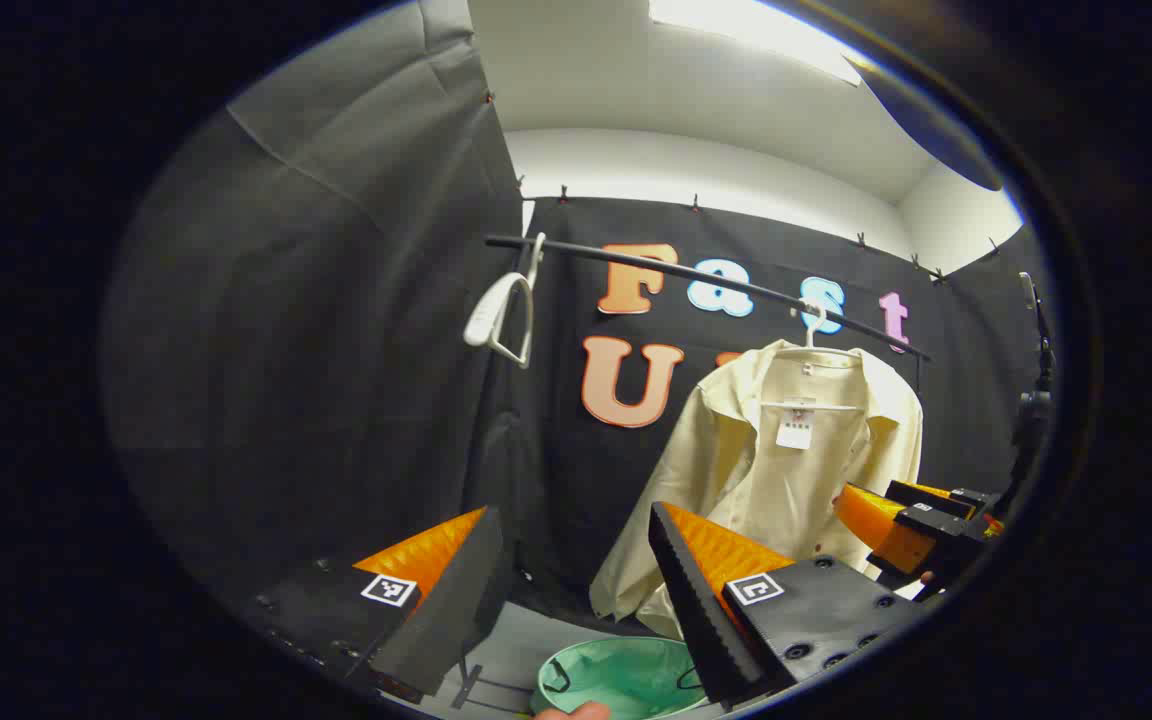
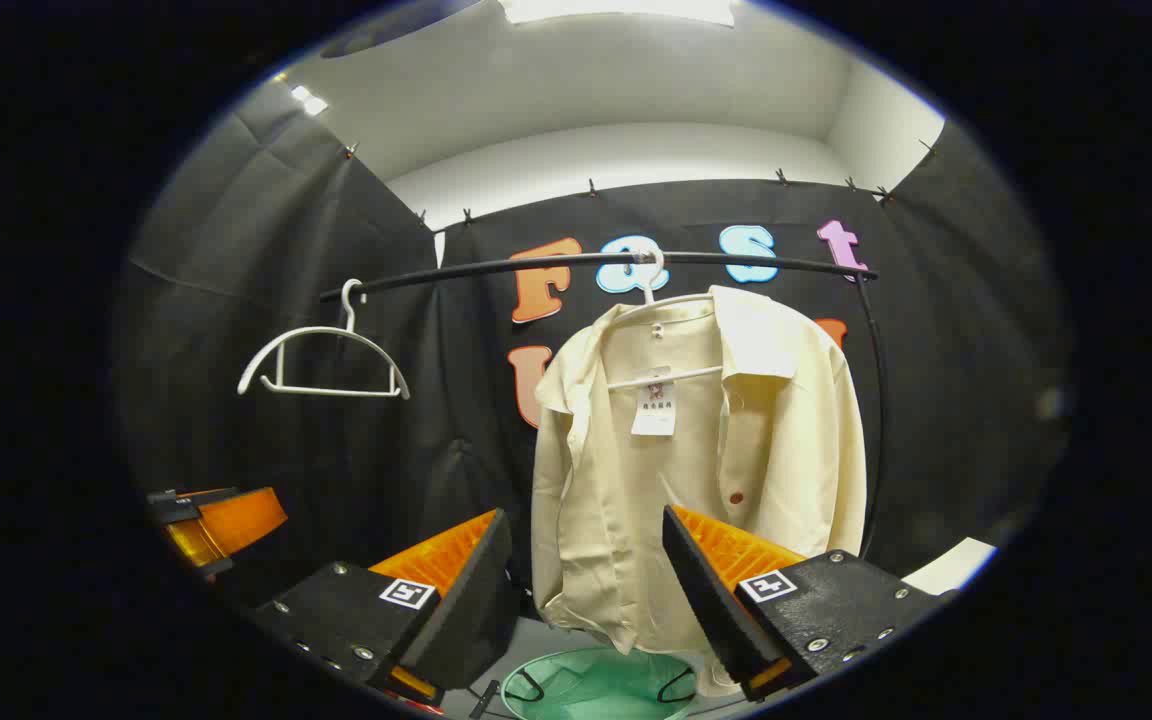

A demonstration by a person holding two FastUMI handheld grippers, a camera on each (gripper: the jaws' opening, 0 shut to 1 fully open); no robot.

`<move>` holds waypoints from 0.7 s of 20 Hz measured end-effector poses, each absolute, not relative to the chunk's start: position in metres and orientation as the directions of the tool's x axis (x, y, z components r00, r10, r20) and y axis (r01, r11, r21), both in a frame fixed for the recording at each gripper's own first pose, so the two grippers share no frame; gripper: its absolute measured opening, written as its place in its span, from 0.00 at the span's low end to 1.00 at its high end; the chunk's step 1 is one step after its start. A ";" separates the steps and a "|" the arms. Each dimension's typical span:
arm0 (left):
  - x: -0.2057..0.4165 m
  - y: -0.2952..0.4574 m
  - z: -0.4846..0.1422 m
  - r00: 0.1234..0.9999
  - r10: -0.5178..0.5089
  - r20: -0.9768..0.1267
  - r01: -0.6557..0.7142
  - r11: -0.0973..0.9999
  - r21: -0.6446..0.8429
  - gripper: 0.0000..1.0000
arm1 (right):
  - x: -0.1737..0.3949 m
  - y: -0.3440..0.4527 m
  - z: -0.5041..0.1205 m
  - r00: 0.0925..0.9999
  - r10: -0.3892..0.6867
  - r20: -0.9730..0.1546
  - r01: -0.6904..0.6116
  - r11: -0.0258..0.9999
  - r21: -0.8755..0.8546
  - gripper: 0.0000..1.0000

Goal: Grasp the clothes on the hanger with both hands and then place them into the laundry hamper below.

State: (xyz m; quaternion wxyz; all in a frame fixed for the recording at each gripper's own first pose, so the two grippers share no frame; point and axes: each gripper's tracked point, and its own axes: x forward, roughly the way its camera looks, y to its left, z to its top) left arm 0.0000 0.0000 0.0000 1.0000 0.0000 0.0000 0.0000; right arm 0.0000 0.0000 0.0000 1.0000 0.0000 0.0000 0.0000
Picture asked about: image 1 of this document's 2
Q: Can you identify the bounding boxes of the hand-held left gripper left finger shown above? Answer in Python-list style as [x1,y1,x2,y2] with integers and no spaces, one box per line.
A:
[254,505,515,699]

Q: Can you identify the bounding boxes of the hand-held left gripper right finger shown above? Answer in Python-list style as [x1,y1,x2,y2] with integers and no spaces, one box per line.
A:
[648,500,924,712]

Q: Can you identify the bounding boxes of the green laundry hamper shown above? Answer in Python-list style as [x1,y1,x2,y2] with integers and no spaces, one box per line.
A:
[536,637,713,720]

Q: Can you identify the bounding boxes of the white plastic clothes hanger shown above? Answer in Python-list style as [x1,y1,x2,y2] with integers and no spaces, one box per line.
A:
[463,232,547,371]
[758,300,867,413]

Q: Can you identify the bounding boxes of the cream button-up shirt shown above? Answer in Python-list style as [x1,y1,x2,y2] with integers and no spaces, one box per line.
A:
[589,340,926,643]

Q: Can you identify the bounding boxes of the black clothes rack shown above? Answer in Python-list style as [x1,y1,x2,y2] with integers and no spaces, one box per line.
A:
[451,234,934,713]

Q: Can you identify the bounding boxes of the white paper garment tag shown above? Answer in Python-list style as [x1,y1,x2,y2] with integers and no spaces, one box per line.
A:
[775,397,816,450]

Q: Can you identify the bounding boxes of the black stand with clamp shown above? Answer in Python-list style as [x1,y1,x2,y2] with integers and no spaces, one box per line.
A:
[1011,270,1059,521]

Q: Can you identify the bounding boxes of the black backdrop cloth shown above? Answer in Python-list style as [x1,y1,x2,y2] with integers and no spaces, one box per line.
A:
[491,195,1049,623]

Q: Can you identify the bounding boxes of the grey cloth panel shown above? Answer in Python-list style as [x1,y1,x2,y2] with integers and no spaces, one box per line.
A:
[101,0,527,621]

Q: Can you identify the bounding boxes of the ceiling light panel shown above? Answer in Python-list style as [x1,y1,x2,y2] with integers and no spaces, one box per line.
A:
[648,0,863,87]

